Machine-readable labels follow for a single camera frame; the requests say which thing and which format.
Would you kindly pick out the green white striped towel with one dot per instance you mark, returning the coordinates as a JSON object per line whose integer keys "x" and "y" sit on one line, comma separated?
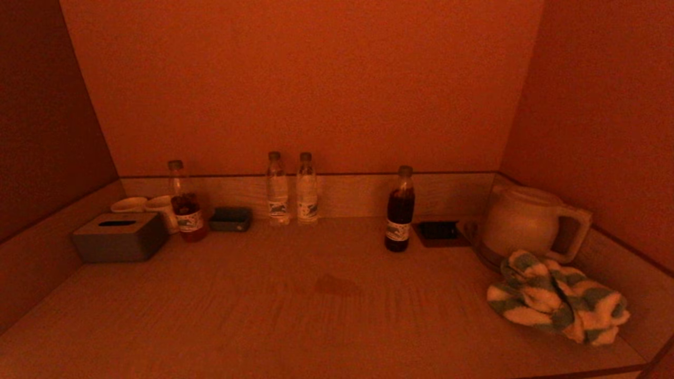
{"x": 553, "y": 300}

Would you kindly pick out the clear water bottle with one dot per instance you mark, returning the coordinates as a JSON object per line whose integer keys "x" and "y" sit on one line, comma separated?
{"x": 277, "y": 200}
{"x": 307, "y": 200}

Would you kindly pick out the full dark tea bottle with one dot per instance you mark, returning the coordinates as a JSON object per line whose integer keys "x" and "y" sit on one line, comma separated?
{"x": 399, "y": 216}

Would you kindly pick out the small black box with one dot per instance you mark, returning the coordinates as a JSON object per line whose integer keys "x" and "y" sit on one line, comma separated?
{"x": 438, "y": 230}

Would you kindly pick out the small blue plastic tray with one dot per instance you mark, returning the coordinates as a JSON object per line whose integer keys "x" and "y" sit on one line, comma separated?
{"x": 230, "y": 220}

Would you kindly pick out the brown square coaster tray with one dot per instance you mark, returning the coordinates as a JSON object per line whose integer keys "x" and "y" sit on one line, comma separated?
{"x": 439, "y": 242}

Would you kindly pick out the half-full amber tea bottle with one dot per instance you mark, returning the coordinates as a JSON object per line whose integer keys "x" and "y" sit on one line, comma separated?
{"x": 188, "y": 218}

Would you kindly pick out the white electric kettle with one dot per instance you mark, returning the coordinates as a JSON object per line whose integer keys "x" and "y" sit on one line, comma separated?
{"x": 518, "y": 221}

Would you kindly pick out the white ceramic cup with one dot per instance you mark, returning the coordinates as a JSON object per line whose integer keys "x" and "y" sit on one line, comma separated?
{"x": 128, "y": 205}

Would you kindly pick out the grey-blue tissue box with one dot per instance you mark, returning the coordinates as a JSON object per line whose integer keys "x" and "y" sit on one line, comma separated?
{"x": 120, "y": 242}

